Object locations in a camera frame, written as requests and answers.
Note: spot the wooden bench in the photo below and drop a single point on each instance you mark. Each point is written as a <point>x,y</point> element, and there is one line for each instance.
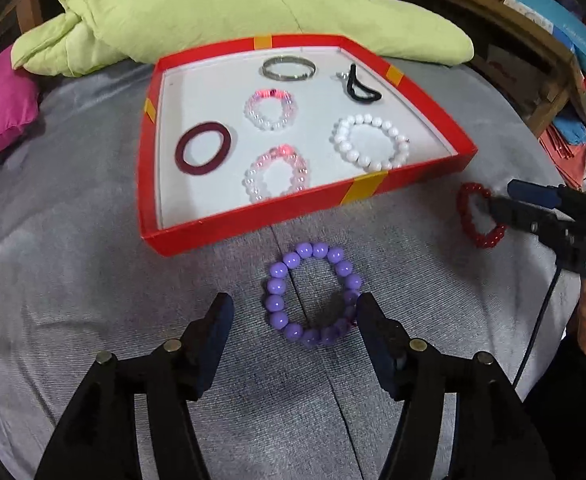
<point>513,25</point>

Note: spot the red shallow gift box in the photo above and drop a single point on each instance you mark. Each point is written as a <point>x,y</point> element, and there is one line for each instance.
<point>213,227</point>

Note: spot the light green quilt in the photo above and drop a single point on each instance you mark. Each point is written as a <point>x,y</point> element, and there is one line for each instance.
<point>223,10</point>

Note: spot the grey blanket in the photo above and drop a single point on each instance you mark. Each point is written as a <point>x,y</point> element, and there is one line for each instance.
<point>98,285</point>

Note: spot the light blue cardboard box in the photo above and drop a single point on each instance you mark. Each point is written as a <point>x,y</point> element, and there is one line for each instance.
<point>568,35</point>

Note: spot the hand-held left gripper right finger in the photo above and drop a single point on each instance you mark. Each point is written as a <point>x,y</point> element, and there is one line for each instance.
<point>375,350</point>

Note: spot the person's black trouser leg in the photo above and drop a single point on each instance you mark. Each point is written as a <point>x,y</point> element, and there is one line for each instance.
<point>573,420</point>

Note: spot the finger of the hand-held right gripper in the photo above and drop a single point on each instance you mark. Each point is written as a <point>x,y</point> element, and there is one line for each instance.
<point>518,212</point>
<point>533,192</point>

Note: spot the stack of folded cloths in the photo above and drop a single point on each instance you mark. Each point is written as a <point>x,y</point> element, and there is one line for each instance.
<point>568,130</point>

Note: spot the silver metal bangle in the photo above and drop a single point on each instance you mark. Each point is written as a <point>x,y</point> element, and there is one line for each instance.
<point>265,68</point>

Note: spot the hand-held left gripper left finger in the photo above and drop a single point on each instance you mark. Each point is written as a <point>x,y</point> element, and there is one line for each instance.
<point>213,355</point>

